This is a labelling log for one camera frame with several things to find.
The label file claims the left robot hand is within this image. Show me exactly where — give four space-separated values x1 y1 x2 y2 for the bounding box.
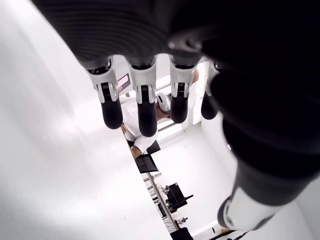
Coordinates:
31 0 320 231

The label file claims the seated person in white shirt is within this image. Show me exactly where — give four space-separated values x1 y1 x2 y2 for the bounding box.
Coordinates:
120 68 201 157

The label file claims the black equipment case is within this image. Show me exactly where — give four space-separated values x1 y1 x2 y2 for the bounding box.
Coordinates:
169 227 194 240

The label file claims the black equipment on workbench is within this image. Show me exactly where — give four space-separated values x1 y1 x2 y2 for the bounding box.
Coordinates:
164 182 195 214

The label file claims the wall sign with pink panel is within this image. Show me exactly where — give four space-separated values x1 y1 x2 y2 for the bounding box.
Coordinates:
116 72 133 95

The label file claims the white VR headset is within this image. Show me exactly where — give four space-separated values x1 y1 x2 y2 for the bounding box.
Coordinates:
156 92 173 114

